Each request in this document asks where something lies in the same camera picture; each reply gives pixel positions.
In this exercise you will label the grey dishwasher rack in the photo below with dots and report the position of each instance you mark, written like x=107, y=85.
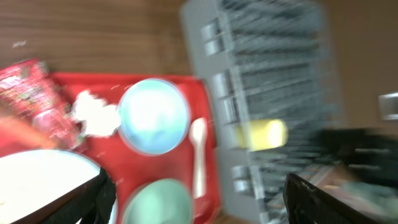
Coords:
x=313, y=64

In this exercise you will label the orange carrot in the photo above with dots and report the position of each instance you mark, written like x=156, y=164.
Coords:
x=22, y=131

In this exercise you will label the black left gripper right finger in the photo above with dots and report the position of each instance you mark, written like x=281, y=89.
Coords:
x=348, y=202

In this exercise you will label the green bowl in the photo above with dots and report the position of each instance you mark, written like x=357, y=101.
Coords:
x=165, y=201

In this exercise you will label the crumpled white tissue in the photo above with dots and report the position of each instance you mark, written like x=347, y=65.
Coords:
x=98, y=118

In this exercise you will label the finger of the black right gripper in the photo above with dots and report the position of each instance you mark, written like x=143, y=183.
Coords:
x=370, y=156

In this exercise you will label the red snack wrapper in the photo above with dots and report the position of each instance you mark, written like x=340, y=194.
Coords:
x=28, y=93

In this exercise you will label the yellow plastic cup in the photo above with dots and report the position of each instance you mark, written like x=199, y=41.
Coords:
x=263, y=134

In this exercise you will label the white plastic spoon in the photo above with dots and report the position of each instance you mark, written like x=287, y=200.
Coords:
x=198, y=136

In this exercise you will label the red plastic tray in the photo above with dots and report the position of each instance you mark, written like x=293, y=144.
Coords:
x=127, y=167

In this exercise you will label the light blue bowl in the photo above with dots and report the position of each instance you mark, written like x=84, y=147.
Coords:
x=155, y=117

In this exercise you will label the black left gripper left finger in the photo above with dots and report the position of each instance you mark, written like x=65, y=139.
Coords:
x=92, y=202

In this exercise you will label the blue plate with rice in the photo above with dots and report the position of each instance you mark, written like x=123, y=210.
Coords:
x=33, y=179

